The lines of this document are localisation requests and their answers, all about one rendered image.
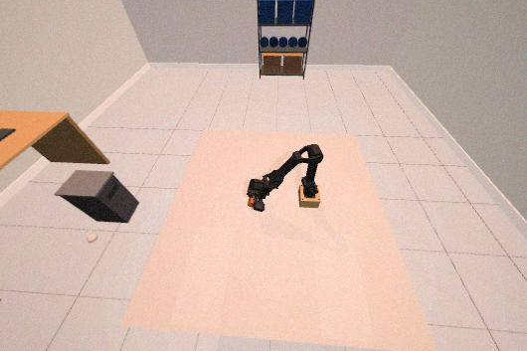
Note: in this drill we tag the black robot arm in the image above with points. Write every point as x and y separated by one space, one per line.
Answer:
276 177

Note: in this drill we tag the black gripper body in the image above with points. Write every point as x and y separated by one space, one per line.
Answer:
259 204

